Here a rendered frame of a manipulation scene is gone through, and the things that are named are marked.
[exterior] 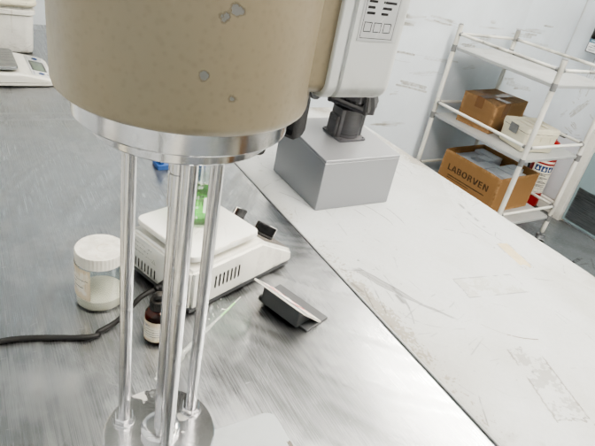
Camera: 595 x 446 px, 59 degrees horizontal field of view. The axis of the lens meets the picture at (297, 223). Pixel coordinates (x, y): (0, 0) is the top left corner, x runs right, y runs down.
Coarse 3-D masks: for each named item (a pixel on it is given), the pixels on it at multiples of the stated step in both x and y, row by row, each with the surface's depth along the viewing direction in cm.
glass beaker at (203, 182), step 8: (200, 168) 70; (208, 168) 70; (200, 176) 66; (208, 176) 71; (200, 184) 66; (208, 184) 66; (200, 192) 67; (200, 200) 67; (200, 208) 68; (200, 216) 69; (200, 224) 69
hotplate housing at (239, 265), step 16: (144, 240) 69; (256, 240) 73; (144, 256) 70; (160, 256) 67; (224, 256) 68; (240, 256) 70; (256, 256) 73; (272, 256) 76; (288, 256) 80; (144, 272) 71; (160, 272) 68; (192, 272) 64; (224, 272) 69; (240, 272) 72; (256, 272) 75; (160, 288) 66; (192, 288) 65; (224, 288) 70; (192, 304) 66
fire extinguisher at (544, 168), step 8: (552, 160) 328; (536, 168) 333; (544, 168) 330; (552, 168) 332; (544, 176) 333; (536, 184) 336; (544, 184) 336; (536, 192) 339; (528, 200) 342; (536, 200) 342
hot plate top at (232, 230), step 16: (224, 208) 75; (144, 224) 68; (160, 224) 69; (224, 224) 71; (240, 224) 72; (160, 240) 67; (192, 240) 67; (224, 240) 68; (240, 240) 69; (192, 256) 64
